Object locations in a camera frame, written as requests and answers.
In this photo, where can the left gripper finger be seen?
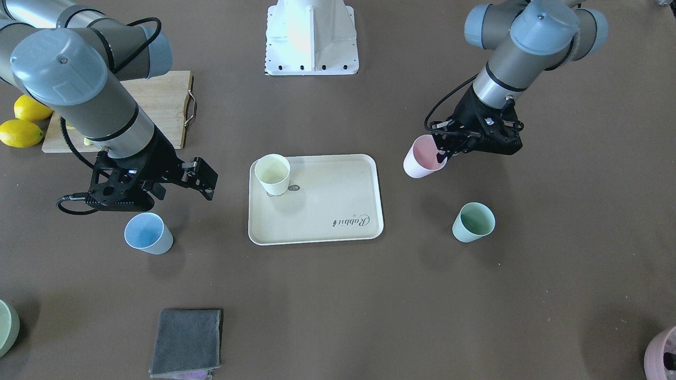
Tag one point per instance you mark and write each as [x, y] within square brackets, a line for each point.
[442, 156]

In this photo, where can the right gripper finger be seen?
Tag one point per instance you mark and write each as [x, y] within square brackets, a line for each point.
[199, 176]
[159, 191]

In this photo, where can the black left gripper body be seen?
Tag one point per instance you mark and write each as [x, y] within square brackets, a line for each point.
[466, 114]

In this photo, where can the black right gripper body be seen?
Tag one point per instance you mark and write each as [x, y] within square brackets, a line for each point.
[160, 157]

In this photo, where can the pink cup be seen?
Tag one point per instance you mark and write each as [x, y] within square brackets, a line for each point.
[421, 159]

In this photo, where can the cream white cup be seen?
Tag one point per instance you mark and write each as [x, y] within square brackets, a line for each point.
[273, 173]

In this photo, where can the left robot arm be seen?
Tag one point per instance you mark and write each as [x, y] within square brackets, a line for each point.
[527, 38]

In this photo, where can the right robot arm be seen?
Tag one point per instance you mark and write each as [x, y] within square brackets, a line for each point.
[72, 59]

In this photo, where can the cream plastic tray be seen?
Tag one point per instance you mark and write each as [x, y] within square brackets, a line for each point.
[330, 198]

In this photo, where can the light blue cup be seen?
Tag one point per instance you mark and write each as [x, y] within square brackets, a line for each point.
[148, 232]

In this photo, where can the mint green cup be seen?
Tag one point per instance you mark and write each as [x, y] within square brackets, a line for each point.
[474, 221]

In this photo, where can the wooden cutting board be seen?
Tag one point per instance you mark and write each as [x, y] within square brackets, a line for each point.
[167, 100]

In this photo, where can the yellow lemon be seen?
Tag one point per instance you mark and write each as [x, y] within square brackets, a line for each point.
[30, 110]
[20, 133]

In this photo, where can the grey folded cloth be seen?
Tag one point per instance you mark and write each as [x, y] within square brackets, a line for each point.
[187, 344]

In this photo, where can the mint green bowl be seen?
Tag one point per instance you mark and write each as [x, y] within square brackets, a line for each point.
[10, 326]

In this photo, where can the pink bowl with ice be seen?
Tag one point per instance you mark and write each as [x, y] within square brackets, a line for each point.
[659, 357]

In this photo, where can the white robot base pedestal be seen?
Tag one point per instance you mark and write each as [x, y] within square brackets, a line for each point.
[311, 38]

